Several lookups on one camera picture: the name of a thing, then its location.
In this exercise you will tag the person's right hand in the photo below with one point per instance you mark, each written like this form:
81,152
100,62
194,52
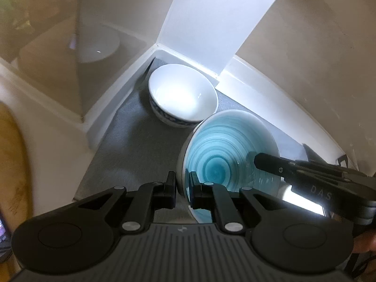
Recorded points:
365,242

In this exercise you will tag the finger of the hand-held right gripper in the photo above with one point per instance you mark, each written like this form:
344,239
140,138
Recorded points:
271,164

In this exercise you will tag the black smartphone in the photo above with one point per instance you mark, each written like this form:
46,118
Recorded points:
3,235

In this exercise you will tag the grey drying mat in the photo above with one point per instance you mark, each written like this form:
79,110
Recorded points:
126,141

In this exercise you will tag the wooden cutting board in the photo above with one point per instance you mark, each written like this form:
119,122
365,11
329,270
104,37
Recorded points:
13,164

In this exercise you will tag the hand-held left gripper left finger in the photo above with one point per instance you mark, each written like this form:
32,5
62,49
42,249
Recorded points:
170,186

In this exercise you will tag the white bowl with blue pattern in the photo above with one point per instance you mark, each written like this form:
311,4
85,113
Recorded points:
182,94

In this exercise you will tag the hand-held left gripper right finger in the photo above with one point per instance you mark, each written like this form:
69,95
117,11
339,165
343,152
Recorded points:
194,188

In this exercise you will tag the teal glazed bowl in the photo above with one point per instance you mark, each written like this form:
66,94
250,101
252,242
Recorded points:
223,149

